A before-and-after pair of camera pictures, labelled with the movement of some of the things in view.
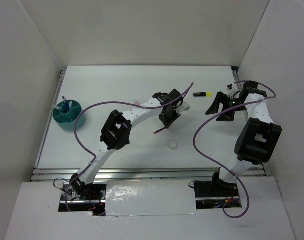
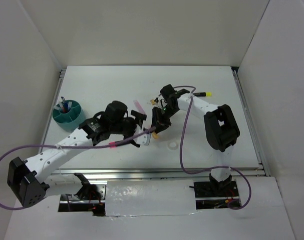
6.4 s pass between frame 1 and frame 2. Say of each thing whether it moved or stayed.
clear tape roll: stayed
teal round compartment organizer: stayed
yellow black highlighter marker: stayed
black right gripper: moved
